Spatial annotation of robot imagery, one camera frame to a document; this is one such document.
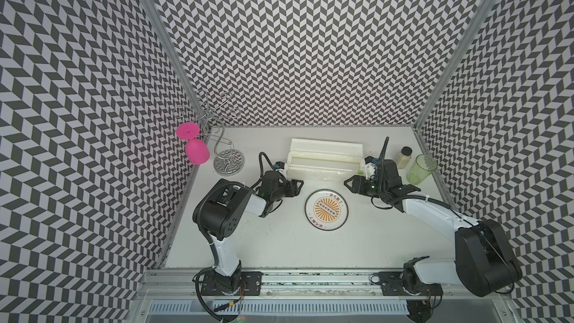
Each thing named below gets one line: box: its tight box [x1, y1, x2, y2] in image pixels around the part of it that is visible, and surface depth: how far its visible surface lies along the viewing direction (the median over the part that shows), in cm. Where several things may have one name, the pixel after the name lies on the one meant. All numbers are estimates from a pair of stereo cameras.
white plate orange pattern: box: [304, 188, 350, 232], surface depth 91 cm
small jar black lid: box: [396, 145, 413, 169], surface depth 98 cm
